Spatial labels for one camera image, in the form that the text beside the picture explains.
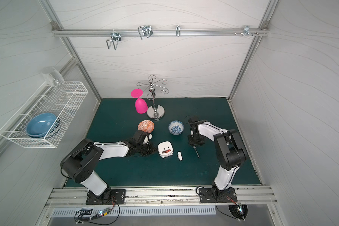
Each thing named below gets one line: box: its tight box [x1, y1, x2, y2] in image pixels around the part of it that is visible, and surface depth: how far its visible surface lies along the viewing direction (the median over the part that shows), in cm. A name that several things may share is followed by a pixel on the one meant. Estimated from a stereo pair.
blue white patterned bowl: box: [168, 120, 185, 136], surface depth 102 cm
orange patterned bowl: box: [137, 119, 155, 133], surface depth 103 cm
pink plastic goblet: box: [130, 88, 149, 114], surface depth 93 cm
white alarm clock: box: [157, 140, 174, 159], surface depth 90 cm
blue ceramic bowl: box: [26, 112, 57, 138], surface depth 62 cm
